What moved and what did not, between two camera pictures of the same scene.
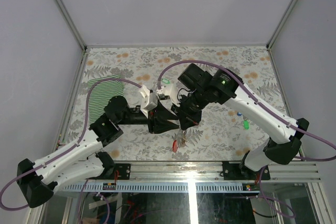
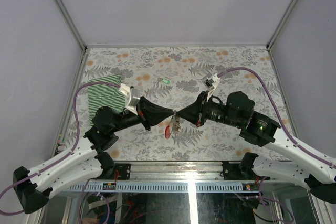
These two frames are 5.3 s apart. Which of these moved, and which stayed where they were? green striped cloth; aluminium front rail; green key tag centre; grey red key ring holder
Moved: grey red key ring holder
Stayed: green striped cloth; green key tag centre; aluminium front rail
